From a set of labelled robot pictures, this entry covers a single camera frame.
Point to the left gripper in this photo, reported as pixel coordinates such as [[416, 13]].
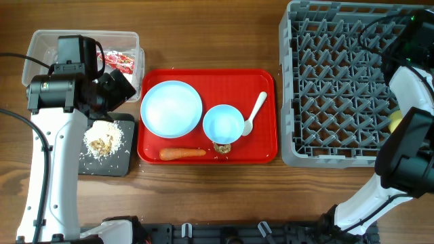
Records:
[[121, 89]]

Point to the red snack wrapper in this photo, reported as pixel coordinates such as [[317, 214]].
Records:
[[117, 60]]

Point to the rice and food scraps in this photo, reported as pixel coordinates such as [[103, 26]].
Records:
[[103, 139]]

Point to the light blue plate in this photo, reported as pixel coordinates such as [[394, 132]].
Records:
[[171, 109]]

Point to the orange carrot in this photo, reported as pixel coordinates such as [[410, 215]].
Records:
[[169, 154]]

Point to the light blue bowl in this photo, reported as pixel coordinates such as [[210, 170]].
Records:
[[223, 124]]

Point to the brown food scrap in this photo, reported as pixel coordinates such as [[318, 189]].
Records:
[[222, 148]]

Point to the white plastic spoon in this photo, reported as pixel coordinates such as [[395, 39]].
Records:
[[248, 125]]

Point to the yellow plastic cup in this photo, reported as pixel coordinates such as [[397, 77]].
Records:
[[395, 119]]

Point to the white tissue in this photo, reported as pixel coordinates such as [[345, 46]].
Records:
[[129, 77]]

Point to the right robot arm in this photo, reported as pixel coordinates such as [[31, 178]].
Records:
[[402, 170]]

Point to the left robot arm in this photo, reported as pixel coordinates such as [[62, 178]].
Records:
[[73, 92]]

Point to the black waste tray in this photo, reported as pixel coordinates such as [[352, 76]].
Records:
[[118, 164]]

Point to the grey dishwasher rack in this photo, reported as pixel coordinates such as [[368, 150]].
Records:
[[336, 104]]

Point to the clear plastic bin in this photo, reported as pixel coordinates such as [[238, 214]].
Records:
[[44, 47]]

